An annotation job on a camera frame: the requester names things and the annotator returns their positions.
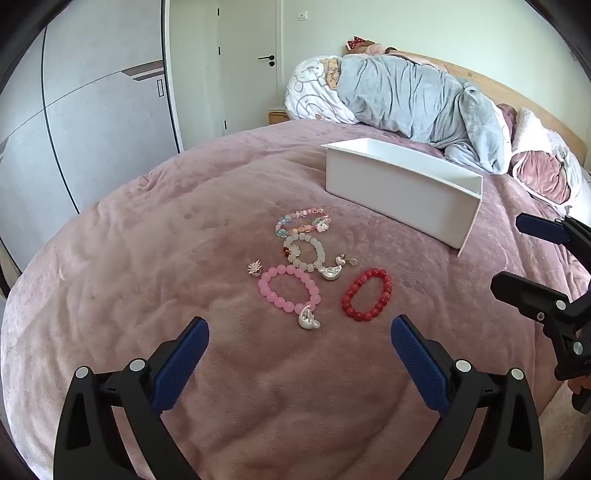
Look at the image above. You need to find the pink velvet pillow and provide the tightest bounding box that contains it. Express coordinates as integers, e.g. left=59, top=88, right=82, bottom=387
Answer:
left=510, top=150, right=571, bottom=204

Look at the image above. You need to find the white fluffy pillow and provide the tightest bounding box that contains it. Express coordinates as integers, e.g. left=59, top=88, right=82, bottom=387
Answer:
left=512, top=107, right=591, bottom=213

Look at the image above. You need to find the pink plush bed blanket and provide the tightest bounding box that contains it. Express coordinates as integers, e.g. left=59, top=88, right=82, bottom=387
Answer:
left=0, top=117, right=583, bottom=480

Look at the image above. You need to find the wooden headboard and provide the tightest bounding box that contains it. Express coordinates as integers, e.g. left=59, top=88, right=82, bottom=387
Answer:
left=392, top=50, right=588, bottom=167

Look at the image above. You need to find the white printed pillow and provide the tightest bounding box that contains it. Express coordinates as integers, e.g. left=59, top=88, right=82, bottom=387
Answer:
left=283, top=55, right=358, bottom=124

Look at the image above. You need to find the grey blanket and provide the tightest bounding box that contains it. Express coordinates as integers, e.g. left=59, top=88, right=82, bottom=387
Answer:
left=336, top=53, right=512, bottom=175

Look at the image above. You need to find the silver moon pendant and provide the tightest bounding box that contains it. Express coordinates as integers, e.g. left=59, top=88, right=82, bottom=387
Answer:
left=296, top=302, right=319, bottom=330

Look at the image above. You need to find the white plastic box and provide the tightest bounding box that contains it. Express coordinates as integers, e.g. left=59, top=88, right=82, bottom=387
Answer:
left=321, top=137, right=484, bottom=258

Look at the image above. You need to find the pale jade bead bracelet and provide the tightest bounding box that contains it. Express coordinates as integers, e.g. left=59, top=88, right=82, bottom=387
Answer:
left=281, top=234, right=329, bottom=273

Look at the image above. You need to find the red bead bracelet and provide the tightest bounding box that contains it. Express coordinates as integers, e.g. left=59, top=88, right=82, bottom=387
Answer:
left=342, top=268, right=394, bottom=322

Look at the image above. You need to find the pink plush toy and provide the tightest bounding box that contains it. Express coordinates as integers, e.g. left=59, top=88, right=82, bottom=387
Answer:
left=358, top=41, right=398, bottom=56

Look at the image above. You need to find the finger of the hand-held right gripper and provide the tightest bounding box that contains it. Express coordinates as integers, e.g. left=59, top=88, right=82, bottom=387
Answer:
left=490, top=271, right=591, bottom=333
left=516, top=212, right=591, bottom=261

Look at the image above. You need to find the grey wardrobe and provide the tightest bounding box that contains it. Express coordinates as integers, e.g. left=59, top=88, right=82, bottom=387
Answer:
left=0, top=0, right=183, bottom=259

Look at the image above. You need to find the silver heart pendant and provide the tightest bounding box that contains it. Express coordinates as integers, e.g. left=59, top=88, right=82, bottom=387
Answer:
left=321, top=255, right=358, bottom=281

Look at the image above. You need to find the white door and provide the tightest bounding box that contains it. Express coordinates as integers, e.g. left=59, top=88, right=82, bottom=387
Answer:
left=217, top=0, right=282, bottom=134

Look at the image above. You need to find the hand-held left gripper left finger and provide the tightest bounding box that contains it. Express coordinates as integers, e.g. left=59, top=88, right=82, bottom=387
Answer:
left=54, top=316, right=210, bottom=480

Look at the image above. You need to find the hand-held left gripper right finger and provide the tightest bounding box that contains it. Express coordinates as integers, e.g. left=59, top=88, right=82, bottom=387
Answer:
left=390, top=315, right=544, bottom=480

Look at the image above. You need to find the pink bead bracelet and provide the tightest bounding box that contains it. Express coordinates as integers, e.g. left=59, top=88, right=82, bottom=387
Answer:
left=257, top=264, right=321, bottom=315

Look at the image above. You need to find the pastel multicolour bead bracelet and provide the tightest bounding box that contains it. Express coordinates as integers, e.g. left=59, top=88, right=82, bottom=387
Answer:
left=274, top=209, right=332, bottom=235

